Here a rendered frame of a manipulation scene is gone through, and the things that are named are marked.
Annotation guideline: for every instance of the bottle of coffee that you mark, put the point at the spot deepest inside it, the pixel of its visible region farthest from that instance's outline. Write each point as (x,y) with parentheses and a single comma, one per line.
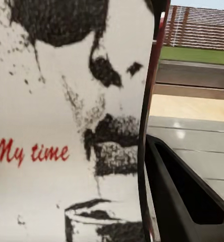
(76,86)

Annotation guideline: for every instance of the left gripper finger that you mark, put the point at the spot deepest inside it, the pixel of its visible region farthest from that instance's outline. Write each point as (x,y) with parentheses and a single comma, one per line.
(187,209)

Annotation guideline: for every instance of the drop in sink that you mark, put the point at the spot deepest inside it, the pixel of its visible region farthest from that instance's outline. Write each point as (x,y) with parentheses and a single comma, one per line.
(198,142)

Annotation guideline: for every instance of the countertop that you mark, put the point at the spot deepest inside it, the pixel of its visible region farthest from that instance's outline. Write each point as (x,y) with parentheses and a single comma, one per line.
(187,107)

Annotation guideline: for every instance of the fixed window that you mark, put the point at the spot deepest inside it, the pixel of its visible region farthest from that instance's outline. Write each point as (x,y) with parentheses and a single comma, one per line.
(191,61)

